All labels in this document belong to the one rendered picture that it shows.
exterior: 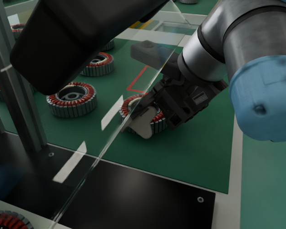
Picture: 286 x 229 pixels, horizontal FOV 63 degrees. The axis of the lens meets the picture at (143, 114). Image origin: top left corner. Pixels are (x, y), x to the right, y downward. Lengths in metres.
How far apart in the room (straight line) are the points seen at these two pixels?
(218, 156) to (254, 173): 1.07
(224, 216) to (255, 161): 1.22
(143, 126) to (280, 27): 0.28
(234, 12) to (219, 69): 0.08
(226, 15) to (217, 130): 0.29
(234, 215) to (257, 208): 0.99
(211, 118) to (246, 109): 0.34
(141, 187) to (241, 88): 0.22
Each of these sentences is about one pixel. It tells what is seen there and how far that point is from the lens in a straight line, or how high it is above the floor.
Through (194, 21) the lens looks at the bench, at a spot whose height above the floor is 0.72.
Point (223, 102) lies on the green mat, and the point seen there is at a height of 0.75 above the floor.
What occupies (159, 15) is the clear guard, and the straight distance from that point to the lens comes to 0.19.
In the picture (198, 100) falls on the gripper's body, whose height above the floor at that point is 0.87.
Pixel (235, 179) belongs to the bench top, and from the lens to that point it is 0.44.
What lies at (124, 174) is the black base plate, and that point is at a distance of 0.39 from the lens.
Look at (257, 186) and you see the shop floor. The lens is 1.47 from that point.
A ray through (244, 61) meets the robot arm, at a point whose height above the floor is 0.98.
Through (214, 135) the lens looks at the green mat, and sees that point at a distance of 0.51.
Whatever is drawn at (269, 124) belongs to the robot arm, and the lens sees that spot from 0.22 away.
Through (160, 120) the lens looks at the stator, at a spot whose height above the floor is 0.78.
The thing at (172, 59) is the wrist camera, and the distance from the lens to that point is 0.40.
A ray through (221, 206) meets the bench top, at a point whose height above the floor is 0.75.
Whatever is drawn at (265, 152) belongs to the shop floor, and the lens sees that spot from 1.69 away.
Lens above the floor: 1.07
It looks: 36 degrees down
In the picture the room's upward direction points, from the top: straight up
